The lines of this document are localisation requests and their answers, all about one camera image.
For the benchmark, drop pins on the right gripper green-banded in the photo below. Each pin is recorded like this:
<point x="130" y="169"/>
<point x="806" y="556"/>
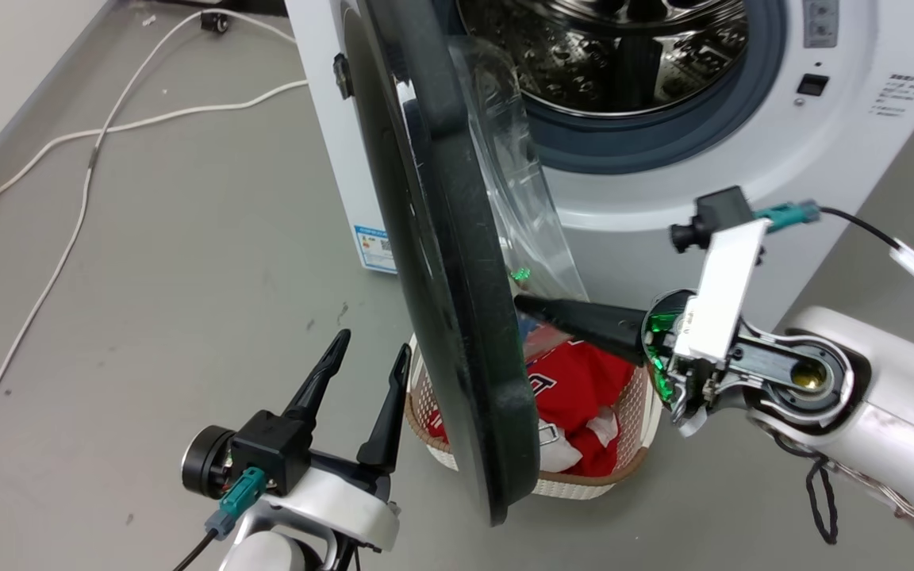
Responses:
<point x="667" y="365"/>

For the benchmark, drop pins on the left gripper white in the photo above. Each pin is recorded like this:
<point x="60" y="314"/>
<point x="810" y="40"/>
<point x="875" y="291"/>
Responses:
<point x="346" y="503"/>

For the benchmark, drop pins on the black round washing machine door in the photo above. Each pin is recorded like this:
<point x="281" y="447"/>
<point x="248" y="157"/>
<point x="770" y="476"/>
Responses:
<point x="457" y="262"/>

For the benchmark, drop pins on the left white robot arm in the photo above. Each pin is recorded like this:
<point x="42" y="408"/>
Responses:
<point x="270" y="555"/>

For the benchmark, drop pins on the grey-blue rubber door gasket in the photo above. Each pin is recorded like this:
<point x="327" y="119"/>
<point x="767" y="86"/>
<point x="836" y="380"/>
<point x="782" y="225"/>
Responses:
<point x="663" y="135"/>

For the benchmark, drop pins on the white front-load washing machine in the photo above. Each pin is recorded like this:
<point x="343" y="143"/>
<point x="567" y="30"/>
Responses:
<point x="838" y="151"/>

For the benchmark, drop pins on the red printed garment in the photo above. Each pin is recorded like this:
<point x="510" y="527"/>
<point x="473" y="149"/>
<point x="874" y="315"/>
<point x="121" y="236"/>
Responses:
<point x="584" y="388"/>

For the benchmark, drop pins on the white woven laundry basket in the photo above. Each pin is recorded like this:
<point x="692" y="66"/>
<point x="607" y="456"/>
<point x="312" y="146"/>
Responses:
<point x="638" y="444"/>

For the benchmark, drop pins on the blue energy label sticker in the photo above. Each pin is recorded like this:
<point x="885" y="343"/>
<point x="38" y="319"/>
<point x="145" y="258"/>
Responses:
<point x="375" y="250"/>

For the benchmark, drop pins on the stainless steel washer drum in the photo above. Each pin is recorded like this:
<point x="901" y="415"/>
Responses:
<point x="624" y="55"/>

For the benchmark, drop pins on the grey washer warning sticker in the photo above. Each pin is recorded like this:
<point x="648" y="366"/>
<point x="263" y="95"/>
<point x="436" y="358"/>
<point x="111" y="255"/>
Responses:
<point x="819" y="22"/>

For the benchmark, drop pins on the black floor plug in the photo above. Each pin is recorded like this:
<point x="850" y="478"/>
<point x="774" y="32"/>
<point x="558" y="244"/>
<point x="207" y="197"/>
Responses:
<point x="215" y="21"/>

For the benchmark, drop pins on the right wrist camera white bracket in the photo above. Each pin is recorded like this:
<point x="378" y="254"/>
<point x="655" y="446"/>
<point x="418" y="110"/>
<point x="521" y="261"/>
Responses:
<point x="723" y="293"/>

